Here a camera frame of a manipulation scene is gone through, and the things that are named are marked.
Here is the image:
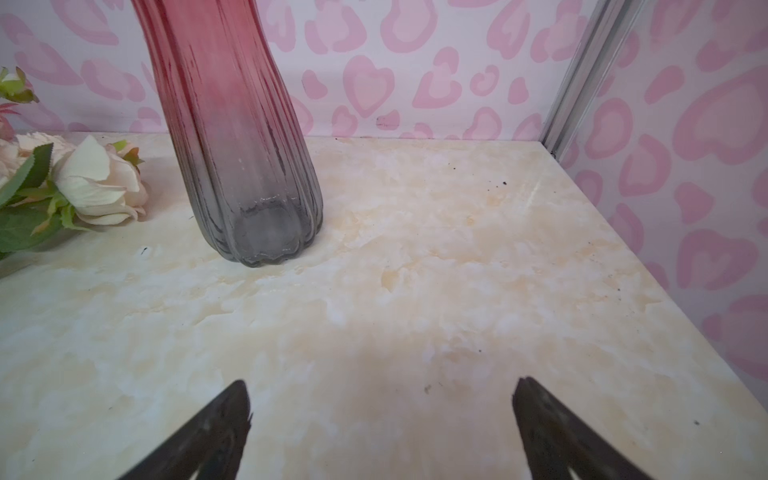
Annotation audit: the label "flower bunch on table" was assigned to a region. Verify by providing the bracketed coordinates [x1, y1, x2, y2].
[0, 67, 39, 141]

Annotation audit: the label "red grey glass vase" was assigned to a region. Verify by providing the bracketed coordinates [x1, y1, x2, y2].
[134, 0, 323, 267]

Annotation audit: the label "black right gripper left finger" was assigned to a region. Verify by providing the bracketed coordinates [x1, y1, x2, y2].
[122, 380, 251, 480]

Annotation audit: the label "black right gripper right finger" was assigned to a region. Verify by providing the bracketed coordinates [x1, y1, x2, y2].
[511, 377, 651, 480]

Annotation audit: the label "aluminium frame post right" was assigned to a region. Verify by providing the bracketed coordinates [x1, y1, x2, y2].
[540, 0, 644, 158]

